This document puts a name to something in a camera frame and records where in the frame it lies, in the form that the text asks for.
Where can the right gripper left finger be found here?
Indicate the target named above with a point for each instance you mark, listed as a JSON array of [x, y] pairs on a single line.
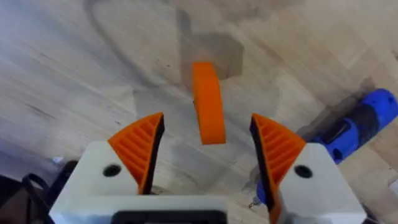
[[124, 161]]

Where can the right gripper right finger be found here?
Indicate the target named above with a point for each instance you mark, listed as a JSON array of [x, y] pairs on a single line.
[[298, 186]]

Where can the blue electric screwdriver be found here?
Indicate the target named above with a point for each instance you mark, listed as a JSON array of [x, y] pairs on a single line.
[[357, 127]]

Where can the orange ribbed wedge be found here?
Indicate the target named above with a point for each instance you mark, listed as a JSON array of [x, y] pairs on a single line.
[[209, 105]]

